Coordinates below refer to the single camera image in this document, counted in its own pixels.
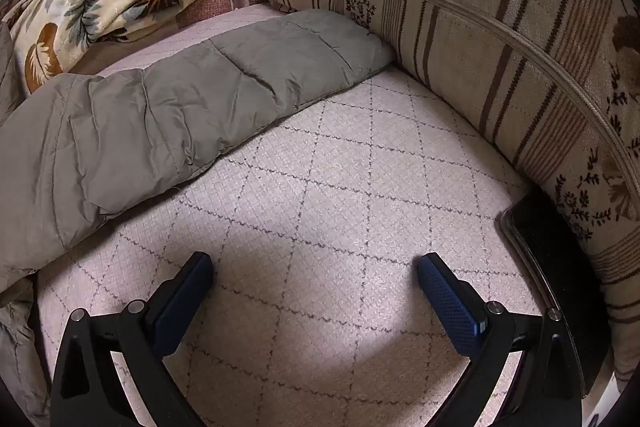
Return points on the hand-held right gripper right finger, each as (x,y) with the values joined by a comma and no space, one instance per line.
(445,302)

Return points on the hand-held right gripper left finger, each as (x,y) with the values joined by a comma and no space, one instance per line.
(180,302)

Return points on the pink diamond-pattern bed cover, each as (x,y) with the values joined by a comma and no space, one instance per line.
(325,187)

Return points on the striped floral cushion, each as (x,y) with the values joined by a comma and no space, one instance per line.
(475,7)

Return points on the grey-green quilted jacket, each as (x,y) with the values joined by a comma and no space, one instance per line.
(150,122)

